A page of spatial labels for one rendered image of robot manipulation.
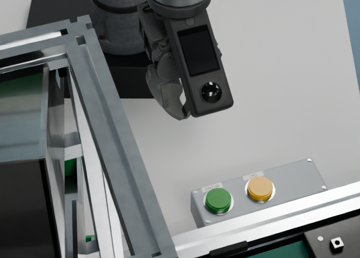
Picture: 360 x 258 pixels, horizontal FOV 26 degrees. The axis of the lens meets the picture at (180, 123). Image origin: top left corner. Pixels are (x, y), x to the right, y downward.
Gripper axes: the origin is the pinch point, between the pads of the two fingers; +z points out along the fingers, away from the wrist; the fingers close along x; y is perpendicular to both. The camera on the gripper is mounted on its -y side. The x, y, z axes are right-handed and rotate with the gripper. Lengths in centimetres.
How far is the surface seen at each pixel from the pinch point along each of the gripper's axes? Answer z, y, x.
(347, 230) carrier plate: 25.5, -9.6, -23.0
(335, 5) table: 36, 46, -49
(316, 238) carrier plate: 25.6, -9.3, -18.0
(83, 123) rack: -35.2, -24.9, 15.9
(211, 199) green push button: 25.3, 2.1, -5.3
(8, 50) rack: -43, -24, 20
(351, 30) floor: 122, 110, -101
